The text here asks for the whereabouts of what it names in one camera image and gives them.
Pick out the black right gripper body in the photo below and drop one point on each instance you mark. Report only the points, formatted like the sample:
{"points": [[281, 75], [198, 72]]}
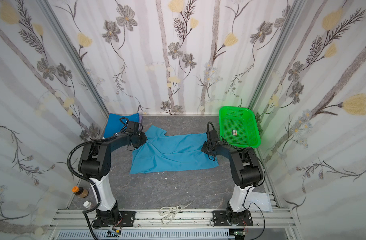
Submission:
{"points": [[208, 148]]}

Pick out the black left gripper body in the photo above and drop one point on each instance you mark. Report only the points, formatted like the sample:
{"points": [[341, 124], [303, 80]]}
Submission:
{"points": [[139, 139]]}

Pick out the light blue t shirt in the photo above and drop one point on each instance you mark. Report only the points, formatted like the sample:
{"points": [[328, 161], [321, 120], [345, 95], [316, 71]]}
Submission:
{"points": [[163, 153]]}

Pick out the green plastic basket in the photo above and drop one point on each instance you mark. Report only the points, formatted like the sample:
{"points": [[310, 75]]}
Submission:
{"points": [[243, 120]]}

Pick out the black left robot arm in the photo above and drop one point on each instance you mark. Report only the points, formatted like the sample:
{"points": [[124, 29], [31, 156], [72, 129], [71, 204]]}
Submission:
{"points": [[91, 161]]}

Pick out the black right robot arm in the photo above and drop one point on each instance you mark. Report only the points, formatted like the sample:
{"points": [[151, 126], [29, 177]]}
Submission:
{"points": [[247, 173]]}

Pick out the folded blue t shirt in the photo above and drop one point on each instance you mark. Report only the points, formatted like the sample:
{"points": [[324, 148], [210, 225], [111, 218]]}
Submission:
{"points": [[114, 124]]}

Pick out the clear plastic bag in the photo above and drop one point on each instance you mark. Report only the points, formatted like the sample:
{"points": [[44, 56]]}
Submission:
{"points": [[259, 201]]}

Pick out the brown bottle orange cap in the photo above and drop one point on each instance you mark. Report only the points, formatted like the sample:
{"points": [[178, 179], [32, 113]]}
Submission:
{"points": [[80, 192]]}

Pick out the small white capped bottle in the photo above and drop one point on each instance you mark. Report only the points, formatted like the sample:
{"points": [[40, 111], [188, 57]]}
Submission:
{"points": [[87, 205]]}

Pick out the white handled scissors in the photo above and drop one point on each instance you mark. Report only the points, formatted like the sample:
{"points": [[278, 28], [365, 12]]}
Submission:
{"points": [[169, 213]]}

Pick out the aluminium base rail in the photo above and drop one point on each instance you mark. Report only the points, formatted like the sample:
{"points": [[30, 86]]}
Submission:
{"points": [[188, 224]]}

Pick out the white slotted cable duct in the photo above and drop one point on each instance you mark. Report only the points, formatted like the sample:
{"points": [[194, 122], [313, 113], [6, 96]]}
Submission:
{"points": [[178, 234]]}

